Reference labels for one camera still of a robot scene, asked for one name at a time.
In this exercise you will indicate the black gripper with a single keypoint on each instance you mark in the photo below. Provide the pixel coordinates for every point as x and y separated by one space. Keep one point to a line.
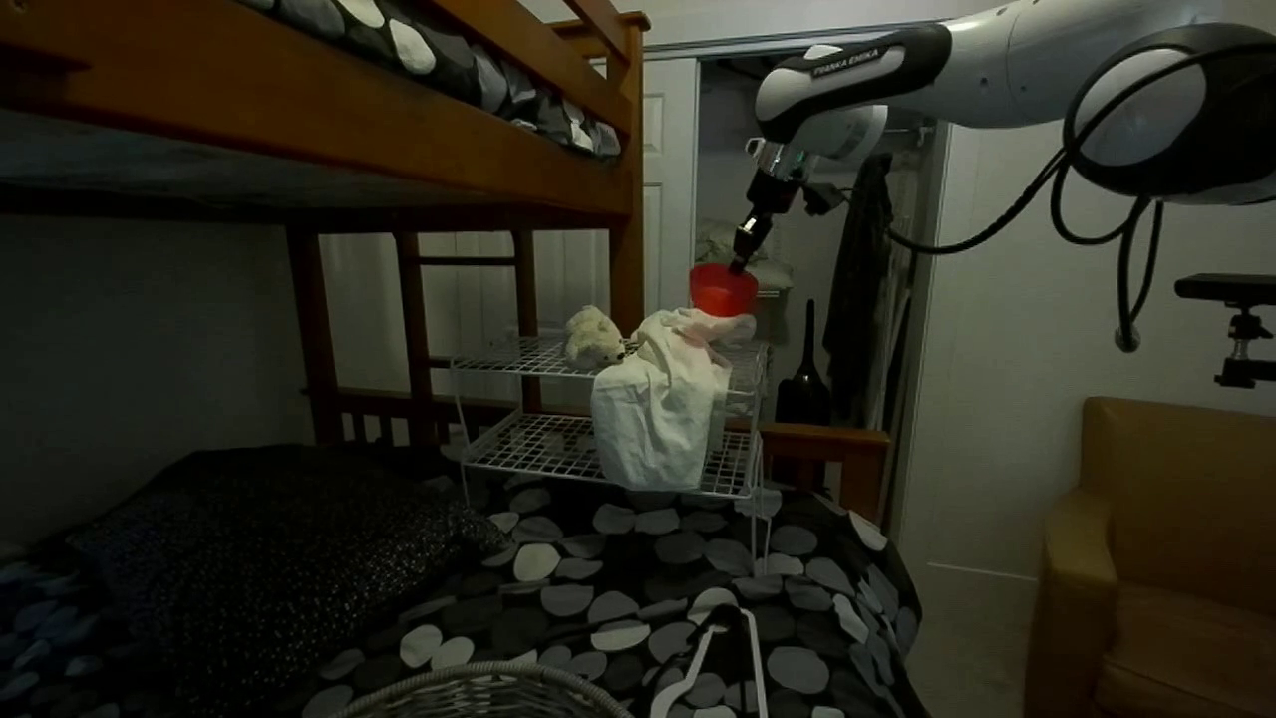
782 179

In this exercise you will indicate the red plastic bowl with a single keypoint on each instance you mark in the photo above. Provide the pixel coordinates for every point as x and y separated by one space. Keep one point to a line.
720 291

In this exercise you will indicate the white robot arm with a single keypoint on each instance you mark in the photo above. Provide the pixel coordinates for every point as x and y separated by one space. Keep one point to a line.
1158 98

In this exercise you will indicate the white panel door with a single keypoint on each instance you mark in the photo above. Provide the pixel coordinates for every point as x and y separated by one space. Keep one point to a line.
672 107

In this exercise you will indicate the dark hanging clothes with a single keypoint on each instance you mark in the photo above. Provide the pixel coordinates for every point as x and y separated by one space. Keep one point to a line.
856 291

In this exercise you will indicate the small beige plush toy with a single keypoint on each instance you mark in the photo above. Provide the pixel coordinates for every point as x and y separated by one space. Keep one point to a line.
591 336

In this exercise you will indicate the white cloth on rack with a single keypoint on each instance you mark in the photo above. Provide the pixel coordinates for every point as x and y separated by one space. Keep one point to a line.
650 414

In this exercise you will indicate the upper bunk dotted bedding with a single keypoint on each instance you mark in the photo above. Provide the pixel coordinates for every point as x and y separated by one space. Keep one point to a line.
450 61

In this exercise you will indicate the black grey dotted bedspread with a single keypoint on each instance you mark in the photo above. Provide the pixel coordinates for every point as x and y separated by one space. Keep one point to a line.
587 582

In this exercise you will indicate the white plastic clothes hanger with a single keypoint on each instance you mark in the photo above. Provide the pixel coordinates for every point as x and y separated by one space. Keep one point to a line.
726 643

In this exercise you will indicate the brown leather armchair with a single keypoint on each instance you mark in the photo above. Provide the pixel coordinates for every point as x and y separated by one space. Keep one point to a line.
1158 569

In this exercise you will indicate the woven wicker basket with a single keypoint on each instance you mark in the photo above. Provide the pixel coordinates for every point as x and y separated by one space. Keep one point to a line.
487 694

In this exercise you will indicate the dark speckled pillow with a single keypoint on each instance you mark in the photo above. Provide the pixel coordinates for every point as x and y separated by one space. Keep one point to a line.
250 569

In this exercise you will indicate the white wire shelf rack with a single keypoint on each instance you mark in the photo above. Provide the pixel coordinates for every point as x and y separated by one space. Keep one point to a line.
525 409

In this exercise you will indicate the black camera stand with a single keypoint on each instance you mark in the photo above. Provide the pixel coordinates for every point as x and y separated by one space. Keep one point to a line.
1242 299

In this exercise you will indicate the wooden bunk bed frame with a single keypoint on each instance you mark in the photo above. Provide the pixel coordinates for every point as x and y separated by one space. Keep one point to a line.
169 182

